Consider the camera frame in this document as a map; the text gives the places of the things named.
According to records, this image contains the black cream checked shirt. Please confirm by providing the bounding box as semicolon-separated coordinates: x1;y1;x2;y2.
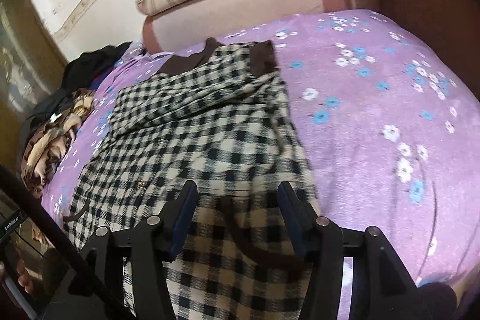
64;41;317;319

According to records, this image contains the brown beige patterned blanket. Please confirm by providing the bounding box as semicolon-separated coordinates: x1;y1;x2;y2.
20;88;95;199

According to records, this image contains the purple floral bed sheet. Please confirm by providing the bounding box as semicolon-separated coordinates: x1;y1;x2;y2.
40;8;480;320

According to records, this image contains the black garment pile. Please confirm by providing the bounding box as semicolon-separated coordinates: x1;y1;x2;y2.
17;41;132;159

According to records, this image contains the pink padded headboard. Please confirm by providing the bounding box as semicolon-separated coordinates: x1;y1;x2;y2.
142;0;348;54

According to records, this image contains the wooden glass wardrobe door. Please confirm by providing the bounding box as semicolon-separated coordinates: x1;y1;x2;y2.
1;0;67;170

